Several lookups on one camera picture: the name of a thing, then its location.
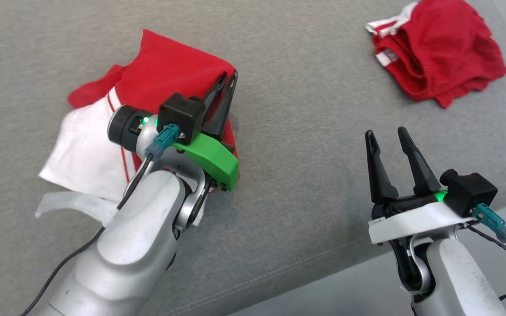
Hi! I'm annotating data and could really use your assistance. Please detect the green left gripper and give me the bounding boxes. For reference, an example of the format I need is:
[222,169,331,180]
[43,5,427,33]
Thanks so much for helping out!
[107,71,239,191]

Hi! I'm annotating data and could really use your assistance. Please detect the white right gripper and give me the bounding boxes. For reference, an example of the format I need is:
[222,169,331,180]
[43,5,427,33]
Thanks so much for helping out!
[364,127,477,244]

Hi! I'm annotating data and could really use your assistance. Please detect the red and white shirt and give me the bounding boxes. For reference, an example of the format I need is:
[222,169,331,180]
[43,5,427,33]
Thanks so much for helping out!
[35,29,241,228]

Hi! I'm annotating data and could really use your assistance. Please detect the red shorts with white stripes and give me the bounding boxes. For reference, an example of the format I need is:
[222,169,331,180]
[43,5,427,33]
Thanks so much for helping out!
[365,0,506,109]

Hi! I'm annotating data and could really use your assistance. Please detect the grey fabric sofa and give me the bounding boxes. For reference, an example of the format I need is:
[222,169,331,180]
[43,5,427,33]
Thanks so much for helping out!
[0,0,506,316]

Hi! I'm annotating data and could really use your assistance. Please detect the teal left camera connector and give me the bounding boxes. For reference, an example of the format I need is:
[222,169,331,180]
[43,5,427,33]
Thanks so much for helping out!
[145,124,180,159]

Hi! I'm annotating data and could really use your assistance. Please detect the teal camera connector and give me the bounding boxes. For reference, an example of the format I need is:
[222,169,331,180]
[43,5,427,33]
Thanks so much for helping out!
[472,203,506,243]
[145,124,180,159]

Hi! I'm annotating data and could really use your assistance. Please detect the teal right camera connector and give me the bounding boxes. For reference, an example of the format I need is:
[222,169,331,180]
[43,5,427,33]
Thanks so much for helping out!
[472,203,506,243]

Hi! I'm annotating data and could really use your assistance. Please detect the black left camera cable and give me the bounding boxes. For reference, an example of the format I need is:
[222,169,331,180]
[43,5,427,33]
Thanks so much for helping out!
[18,154,155,316]

